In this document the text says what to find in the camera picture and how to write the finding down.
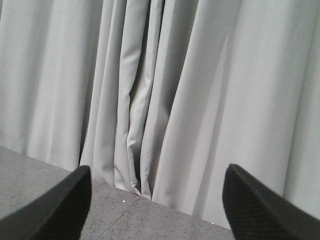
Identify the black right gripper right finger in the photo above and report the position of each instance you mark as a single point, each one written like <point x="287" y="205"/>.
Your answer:
<point x="255" y="212"/>

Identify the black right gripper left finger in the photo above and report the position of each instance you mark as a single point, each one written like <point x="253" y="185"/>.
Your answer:
<point x="59" y="214"/>

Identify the grey curtain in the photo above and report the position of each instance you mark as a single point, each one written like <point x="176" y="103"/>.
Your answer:
<point x="158" y="97"/>

